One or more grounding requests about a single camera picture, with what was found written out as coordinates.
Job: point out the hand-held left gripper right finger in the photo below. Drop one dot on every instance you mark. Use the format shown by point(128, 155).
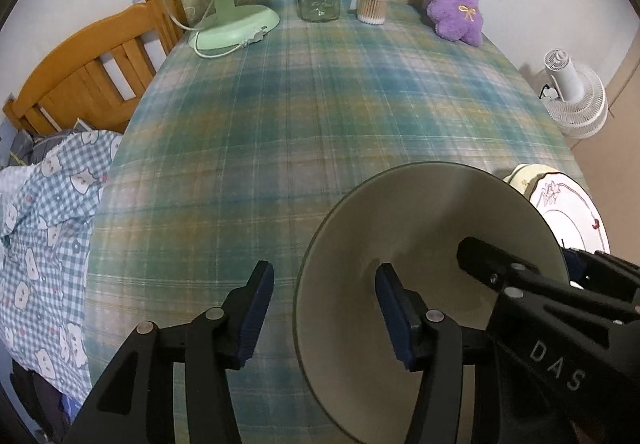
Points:
point(392, 319)

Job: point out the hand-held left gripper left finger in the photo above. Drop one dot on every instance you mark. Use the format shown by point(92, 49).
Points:
point(255, 314)

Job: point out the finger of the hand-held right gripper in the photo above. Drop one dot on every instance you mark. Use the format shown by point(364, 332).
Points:
point(490, 264)
point(600, 271)

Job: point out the pink floral plate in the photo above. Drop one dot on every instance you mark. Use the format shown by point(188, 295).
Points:
point(570, 219)

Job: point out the cream floral bowl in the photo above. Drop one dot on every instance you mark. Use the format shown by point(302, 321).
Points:
point(430, 224)

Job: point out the yellow floral plate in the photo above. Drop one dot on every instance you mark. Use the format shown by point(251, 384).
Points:
point(522, 176)

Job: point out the beige door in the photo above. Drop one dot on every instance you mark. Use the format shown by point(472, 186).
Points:
point(625, 123)

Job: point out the white standing fan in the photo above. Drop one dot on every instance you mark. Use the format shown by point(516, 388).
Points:
point(570, 78)

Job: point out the plaid tablecloth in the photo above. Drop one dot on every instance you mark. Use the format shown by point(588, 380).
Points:
point(300, 123)

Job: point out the blue checked bear blanket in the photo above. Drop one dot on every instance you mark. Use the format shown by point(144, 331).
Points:
point(45, 224)

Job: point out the dark cloth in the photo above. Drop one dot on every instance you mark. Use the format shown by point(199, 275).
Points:
point(40, 399)

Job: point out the purple plush toy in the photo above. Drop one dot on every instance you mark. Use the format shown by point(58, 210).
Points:
point(450, 3)

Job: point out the cotton swab container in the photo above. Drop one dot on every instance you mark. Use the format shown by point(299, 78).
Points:
point(372, 3)

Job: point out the wooden bed headboard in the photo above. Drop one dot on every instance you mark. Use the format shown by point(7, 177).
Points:
point(65, 68)

